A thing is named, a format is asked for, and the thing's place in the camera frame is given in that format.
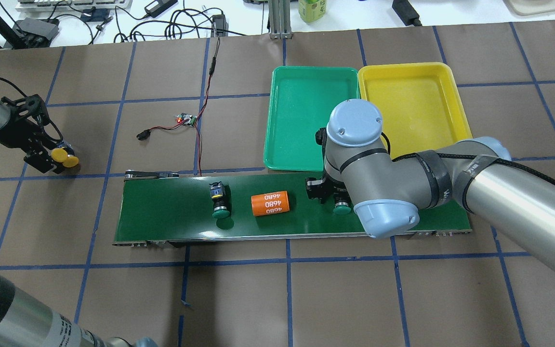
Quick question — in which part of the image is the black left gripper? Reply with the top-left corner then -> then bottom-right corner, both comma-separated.
0,94 -> 66,174

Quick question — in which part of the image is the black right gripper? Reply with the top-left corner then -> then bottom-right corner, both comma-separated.
305,127 -> 350,206

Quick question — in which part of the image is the yellow push button switch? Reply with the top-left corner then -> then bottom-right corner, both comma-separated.
51,147 -> 70,164
62,155 -> 79,168

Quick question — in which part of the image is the orange cylinder with 4680 label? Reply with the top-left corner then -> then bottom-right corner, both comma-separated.
251,191 -> 291,217

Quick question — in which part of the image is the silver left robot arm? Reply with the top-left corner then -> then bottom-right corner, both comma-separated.
0,93 -> 130,347

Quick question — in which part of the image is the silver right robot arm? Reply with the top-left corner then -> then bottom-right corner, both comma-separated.
306,99 -> 555,271

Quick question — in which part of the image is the green plastic tray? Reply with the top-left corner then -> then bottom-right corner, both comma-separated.
264,66 -> 359,172

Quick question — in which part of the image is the yellow plastic tray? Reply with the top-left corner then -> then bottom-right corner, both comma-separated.
357,62 -> 472,158

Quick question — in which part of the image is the green conveyor belt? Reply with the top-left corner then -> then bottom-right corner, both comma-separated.
113,165 -> 473,248

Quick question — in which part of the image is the small motor controller board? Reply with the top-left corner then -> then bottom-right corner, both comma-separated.
175,113 -> 198,127

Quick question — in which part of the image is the green tea bottle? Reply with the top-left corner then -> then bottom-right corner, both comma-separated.
298,0 -> 327,23

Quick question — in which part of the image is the black power adapter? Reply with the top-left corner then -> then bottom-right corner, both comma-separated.
144,0 -> 178,18

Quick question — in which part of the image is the aluminium frame post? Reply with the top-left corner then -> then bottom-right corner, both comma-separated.
267,0 -> 292,40

